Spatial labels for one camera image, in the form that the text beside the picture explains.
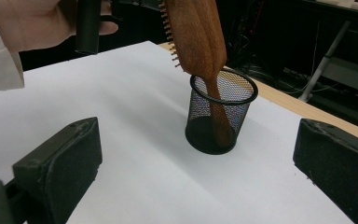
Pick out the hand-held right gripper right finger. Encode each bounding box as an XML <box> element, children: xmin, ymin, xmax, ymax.
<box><xmin>293</xmin><ymin>118</ymin><xmax>358</xmax><ymax>224</ymax></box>

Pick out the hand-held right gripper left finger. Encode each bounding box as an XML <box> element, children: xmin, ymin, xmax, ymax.
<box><xmin>12</xmin><ymin>116</ymin><xmax>103</xmax><ymax>224</ymax></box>

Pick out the black mesh cup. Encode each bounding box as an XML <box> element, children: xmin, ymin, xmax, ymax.
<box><xmin>185</xmin><ymin>68</ymin><xmax>259</xmax><ymax>156</ymax></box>

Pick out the white paper sheet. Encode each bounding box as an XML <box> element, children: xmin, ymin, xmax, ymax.
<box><xmin>0</xmin><ymin>40</ymin><xmax>355</xmax><ymax>224</ymax></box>

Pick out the desk with white legs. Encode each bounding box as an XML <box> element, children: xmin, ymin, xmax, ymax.
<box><xmin>297</xmin><ymin>0</ymin><xmax>358</xmax><ymax>102</ymax></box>

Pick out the bundle of floor cables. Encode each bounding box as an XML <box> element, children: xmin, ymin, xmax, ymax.
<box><xmin>227</xmin><ymin>0</ymin><xmax>324</xmax><ymax>94</ymax></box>

